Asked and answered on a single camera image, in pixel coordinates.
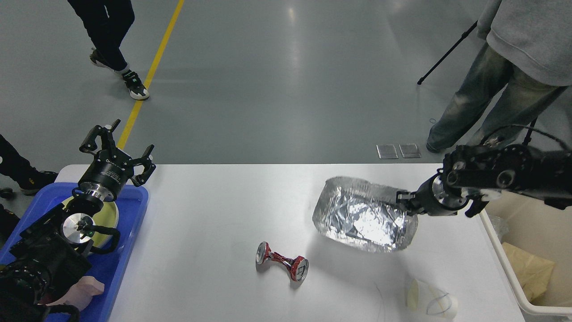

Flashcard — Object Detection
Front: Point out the yellow plate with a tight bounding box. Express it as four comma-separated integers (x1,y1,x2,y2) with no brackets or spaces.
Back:
58,196,120,255

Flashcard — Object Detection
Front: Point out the clear plastic sheet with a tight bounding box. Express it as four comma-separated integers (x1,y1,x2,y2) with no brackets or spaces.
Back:
488,215,509,243

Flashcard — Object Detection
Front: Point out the black camera tripod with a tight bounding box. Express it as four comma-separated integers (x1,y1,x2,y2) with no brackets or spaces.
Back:
416,21,478,85

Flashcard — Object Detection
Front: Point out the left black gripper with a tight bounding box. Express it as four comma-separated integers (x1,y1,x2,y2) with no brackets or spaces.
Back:
78,119,156,202

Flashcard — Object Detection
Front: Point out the person with black-white sneakers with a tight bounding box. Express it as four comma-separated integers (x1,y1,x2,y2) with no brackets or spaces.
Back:
68,0,150,101

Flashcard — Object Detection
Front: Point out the beige plastic bin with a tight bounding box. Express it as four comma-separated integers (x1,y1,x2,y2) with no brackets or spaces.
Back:
479,192,572,322

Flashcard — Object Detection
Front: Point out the blue plastic tray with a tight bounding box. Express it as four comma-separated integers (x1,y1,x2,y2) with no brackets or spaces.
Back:
0,182,149,322

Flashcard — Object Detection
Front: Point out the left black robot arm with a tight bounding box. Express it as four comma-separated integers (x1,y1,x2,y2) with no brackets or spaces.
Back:
1,120,156,322

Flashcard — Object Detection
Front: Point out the pink mug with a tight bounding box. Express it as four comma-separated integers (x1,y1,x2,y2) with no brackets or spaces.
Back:
39,276,105,312

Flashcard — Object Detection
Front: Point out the crushed red can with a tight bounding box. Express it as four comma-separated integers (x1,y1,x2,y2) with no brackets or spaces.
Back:
255,241,309,283

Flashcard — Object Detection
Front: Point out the metal floor socket plate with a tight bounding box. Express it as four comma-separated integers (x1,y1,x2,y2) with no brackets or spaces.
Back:
376,144,421,160

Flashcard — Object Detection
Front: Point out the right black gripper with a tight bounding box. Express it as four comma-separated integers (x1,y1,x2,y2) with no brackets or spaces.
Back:
396,174,469,216

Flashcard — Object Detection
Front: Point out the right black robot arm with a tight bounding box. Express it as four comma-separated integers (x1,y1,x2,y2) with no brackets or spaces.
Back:
393,131,572,218

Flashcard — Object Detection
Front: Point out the aluminium foil container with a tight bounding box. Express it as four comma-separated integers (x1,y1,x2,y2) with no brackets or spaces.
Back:
312,177,418,253

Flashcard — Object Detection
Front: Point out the brown paper bag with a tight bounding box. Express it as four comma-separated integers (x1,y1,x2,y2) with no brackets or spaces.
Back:
502,242,556,301

